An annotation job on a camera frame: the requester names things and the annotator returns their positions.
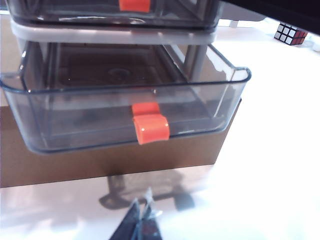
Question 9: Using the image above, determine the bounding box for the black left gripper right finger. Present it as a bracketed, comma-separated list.
[135, 187, 165, 240]

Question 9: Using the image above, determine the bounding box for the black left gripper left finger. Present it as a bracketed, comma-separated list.
[108, 198, 141, 240]

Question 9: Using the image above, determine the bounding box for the grey-brown partition panel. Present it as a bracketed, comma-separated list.
[221, 4, 266, 28]

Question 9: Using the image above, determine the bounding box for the rubik's cube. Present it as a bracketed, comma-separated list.
[273, 22, 309, 47]

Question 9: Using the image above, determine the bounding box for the brown cardboard box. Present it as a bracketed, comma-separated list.
[0, 18, 243, 188]

